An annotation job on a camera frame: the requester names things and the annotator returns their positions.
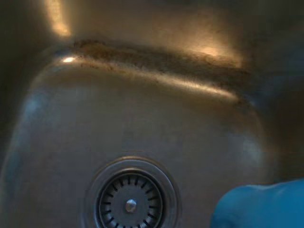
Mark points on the metal sink drain strainer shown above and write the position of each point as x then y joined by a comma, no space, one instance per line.
130,197

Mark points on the stainless steel double sink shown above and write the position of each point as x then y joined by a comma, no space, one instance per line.
133,107

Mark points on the blue ceramic mug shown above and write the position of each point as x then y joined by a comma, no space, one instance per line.
261,206

